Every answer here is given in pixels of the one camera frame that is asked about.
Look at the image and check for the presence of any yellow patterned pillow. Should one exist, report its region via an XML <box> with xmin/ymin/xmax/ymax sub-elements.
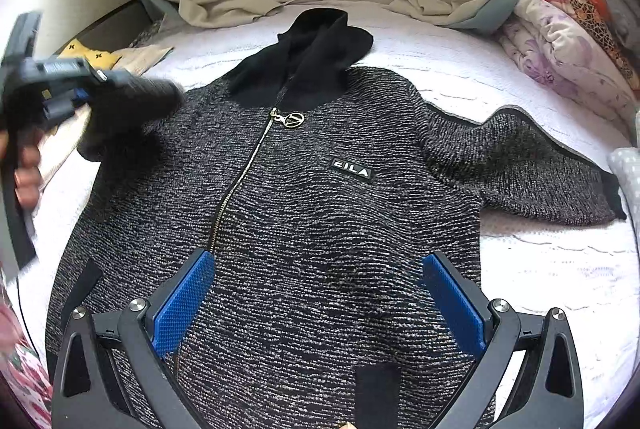
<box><xmin>58</xmin><ymin>39</ymin><xmax>120</xmax><ymax>70</ymax></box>

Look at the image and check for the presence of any black grey knit hooded jacket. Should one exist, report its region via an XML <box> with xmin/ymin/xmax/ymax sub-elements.
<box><xmin>46</xmin><ymin>8</ymin><xmax>624</xmax><ymax>428</ymax></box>

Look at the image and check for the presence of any white dotted bed quilt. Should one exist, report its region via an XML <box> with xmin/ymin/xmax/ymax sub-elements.
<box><xmin>10</xmin><ymin>2</ymin><xmax>639</xmax><ymax>428</ymax></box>

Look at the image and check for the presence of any red floral fabric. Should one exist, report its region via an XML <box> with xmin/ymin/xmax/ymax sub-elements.
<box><xmin>1</xmin><ymin>286</ymin><xmax>52</xmax><ymax>428</ymax></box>

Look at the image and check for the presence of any purple floral folded duvet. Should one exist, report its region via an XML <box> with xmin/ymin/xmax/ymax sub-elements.
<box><xmin>497</xmin><ymin>0</ymin><xmax>637</xmax><ymax>137</ymax></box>

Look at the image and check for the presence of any red orange patterned blanket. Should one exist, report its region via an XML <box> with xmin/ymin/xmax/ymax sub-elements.
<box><xmin>541</xmin><ymin>0</ymin><xmax>640</xmax><ymax>98</ymax></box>

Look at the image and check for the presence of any person's left hand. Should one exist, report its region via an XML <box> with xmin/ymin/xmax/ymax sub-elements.
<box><xmin>14</xmin><ymin>130</ymin><xmax>42</xmax><ymax>212</ymax></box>

